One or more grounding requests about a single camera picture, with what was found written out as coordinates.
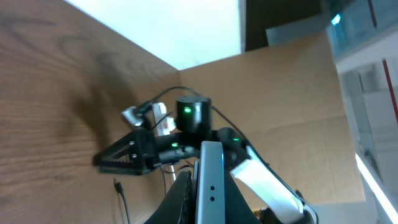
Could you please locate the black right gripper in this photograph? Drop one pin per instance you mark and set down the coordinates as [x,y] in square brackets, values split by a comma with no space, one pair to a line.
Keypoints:
[134,154]

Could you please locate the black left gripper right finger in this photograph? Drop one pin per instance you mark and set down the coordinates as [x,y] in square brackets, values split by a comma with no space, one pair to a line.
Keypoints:
[237,210]

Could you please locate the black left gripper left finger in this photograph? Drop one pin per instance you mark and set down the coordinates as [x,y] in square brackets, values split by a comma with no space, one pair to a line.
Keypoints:
[177,206]

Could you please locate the blue Galaxy smartphone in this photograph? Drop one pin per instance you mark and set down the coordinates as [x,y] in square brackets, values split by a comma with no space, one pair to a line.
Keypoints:
[210,208]

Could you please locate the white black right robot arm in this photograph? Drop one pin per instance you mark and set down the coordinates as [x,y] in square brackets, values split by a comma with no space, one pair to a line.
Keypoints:
[267,195]

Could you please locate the white power strip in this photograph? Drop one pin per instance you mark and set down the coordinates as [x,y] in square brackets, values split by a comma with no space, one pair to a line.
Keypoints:
[165,123]

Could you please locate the brown cardboard sheet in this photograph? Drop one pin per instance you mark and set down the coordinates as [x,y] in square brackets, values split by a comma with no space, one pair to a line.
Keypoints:
[287,101]

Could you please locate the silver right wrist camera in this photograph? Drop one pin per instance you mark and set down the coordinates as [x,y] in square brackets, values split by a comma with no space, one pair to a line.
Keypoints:
[133,115]

